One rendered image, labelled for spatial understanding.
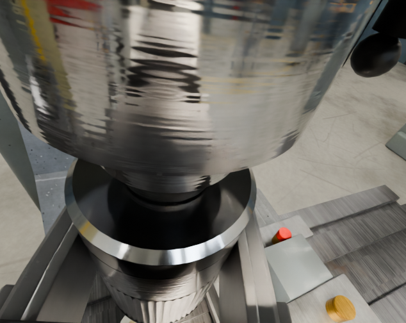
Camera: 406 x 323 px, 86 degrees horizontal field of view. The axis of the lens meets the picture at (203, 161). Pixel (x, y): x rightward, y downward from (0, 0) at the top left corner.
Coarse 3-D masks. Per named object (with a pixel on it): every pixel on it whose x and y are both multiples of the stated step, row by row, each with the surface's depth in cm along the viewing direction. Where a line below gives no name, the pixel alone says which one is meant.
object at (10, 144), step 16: (0, 96) 35; (0, 112) 37; (0, 128) 39; (16, 128) 40; (0, 144) 41; (16, 144) 42; (16, 160) 44; (16, 176) 48; (32, 176) 48; (32, 192) 51
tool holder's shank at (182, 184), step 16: (128, 176) 4; (144, 176) 4; (160, 176) 4; (176, 176) 4; (192, 176) 4; (208, 176) 4; (224, 176) 4; (144, 192) 5; (160, 192) 4; (176, 192) 4; (192, 192) 5
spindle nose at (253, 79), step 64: (0, 0) 1; (64, 0) 1; (128, 0) 1; (192, 0) 1; (256, 0) 1; (320, 0) 1; (0, 64) 2; (64, 64) 2; (128, 64) 1; (192, 64) 1; (256, 64) 2; (320, 64) 2; (64, 128) 2; (128, 128) 2; (192, 128) 2; (256, 128) 2
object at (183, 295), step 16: (96, 256) 5; (224, 256) 5; (112, 272) 5; (208, 272) 5; (112, 288) 6; (128, 288) 5; (144, 288) 5; (160, 288) 5; (176, 288) 5; (192, 288) 6; (208, 288) 8; (128, 304) 7; (144, 304) 6; (160, 304) 6; (176, 304) 7; (192, 304) 8; (144, 320) 8; (160, 320) 8; (176, 320) 9
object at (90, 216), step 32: (64, 192) 5; (96, 192) 5; (128, 192) 5; (224, 192) 5; (256, 192) 6; (96, 224) 4; (128, 224) 4; (160, 224) 4; (192, 224) 4; (224, 224) 5; (128, 256) 4; (160, 256) 4; (192, 256) 4
